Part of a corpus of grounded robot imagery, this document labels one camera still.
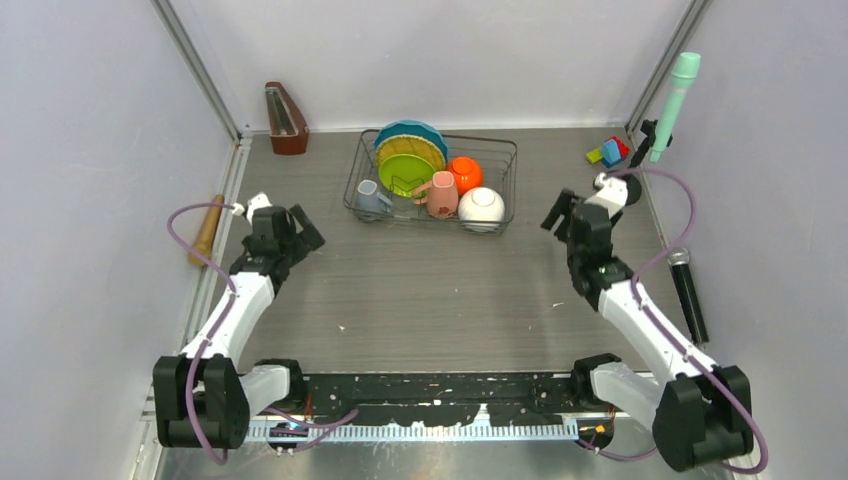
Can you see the black wire dish rack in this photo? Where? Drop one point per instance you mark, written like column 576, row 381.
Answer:
column 497, row 157

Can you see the wooden rolling pin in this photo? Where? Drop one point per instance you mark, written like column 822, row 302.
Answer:
column 205, row 238

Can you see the black handheld microphone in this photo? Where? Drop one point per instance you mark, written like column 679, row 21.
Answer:
column 678, row 260

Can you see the black microphone stand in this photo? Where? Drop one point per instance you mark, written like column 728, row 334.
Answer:
column 633, row 185

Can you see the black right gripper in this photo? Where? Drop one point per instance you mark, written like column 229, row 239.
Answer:
column 561, row 208

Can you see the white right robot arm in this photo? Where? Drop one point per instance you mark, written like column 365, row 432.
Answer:
column 697, row 411

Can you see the colourful toy blocks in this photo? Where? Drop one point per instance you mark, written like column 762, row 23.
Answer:
column 611, row 152

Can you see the grey blue mug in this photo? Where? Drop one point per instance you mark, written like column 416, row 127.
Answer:
column 370, row 203

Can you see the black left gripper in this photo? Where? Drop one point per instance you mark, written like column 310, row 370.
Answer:
column 306, row 239

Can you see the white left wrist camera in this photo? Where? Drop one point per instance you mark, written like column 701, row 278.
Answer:
column 248, row 208

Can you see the yellow woven pattern plate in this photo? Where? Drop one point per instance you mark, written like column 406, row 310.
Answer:
column 413, row 145

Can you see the brown metronome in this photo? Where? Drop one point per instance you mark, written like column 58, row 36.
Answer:
column 289, row 131

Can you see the lime green plate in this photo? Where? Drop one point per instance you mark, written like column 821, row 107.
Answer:
column 401, row 174

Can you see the orange bowl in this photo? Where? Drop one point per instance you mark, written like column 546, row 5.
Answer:
column 467, row 172

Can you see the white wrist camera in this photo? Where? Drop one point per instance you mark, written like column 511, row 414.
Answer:
column 248, row 208
column 611, row 193

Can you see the blue polka dot plate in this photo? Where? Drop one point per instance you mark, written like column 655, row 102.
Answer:
column 414, row 128

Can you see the white bowl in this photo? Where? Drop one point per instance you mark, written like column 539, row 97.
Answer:
column 481, row 210

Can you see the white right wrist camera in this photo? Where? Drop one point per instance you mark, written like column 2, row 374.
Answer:
column 611, row 193

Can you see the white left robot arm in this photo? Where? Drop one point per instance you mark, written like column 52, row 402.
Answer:
column 200, row 398

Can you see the pink mug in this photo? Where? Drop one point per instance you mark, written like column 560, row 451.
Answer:
column 439, row 195

